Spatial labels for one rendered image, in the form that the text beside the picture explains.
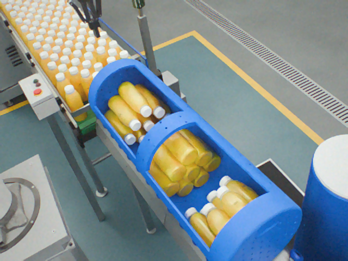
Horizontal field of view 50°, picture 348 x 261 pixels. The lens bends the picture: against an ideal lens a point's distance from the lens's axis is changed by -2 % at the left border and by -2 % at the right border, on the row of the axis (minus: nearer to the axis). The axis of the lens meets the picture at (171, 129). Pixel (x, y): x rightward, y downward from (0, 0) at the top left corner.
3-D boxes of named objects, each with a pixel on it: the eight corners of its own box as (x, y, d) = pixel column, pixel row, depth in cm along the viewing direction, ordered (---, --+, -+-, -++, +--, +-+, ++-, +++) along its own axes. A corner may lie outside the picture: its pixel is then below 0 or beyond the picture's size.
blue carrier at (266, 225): (224, 297, 108) (222, 251, 87) (97, 128, 163) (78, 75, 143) (297, 243, 116) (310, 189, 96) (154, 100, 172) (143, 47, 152)
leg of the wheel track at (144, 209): (149, 235, 231) (126, 173, 186) (144, 229, 234) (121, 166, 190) (157, 230, 232) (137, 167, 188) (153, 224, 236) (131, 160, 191)
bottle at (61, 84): (75, 109, 183) (64, 82, 171) (63, 109, 184) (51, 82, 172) (80, 99, 187) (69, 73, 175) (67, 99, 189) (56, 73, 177)
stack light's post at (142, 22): (169, 155, 273) (140, 18, 194) (166, 152, 275) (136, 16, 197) (174, 153, 274) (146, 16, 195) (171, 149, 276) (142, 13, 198)
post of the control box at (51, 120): (99, 221, 242) (40, 107, 171) (97, 217, 245) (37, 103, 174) (105, 218, 244) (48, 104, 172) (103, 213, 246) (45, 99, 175)
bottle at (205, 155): (204, 169, 128) (177, 141, 139) (216, 154, 127) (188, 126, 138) (193, 165, 123) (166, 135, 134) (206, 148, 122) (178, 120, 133)
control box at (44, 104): (39, 120, 165) (30, 103, 158) (26, 98, 178) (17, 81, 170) (60, 110, 168) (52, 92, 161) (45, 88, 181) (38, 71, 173)
